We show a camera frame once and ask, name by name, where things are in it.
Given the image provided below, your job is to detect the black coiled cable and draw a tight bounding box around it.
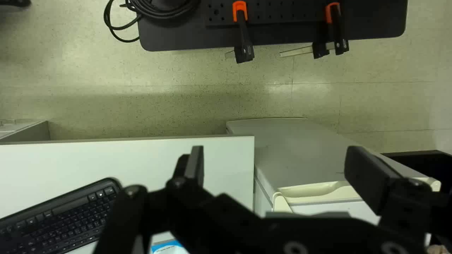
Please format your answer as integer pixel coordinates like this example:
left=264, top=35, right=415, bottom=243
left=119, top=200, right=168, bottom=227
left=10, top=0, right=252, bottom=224
left=102, top=0, right=201, bottom=44

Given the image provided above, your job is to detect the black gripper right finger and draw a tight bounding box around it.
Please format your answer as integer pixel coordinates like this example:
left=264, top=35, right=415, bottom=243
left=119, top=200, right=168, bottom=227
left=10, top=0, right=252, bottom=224
left=343, top=144, right=444, bottom=228

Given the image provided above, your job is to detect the white mini fridge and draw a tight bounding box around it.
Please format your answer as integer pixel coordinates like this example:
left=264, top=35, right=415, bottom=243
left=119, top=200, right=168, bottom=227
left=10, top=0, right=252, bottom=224
left=225, top=117, right=444, bottom=228

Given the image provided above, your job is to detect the white desk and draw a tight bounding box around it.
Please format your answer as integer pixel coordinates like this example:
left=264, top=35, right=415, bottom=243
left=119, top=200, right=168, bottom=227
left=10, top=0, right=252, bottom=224
left=0, top=135, right=256, bottom=254

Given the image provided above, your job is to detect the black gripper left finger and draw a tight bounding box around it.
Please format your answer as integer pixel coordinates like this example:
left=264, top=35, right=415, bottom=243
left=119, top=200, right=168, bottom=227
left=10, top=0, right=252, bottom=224
left=171, top=144, right=206, bottom=190

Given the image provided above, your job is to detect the blue printed paper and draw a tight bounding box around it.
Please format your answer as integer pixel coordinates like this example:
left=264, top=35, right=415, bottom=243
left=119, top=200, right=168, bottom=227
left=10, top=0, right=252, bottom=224
left=150, top=237, right=185, bottom=254

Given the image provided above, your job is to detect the black computer keyboard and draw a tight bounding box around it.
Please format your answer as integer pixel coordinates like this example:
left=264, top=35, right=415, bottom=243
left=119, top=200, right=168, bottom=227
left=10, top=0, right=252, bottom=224
left=0, top=176, right=124, bottom=254

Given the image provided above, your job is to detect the orange handled black clamp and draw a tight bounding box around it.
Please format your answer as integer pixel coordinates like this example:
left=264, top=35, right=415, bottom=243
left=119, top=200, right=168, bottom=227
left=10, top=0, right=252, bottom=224
left=230, top=0, right=257, bottom=65
left=311, top=0, right=352, bottom=61

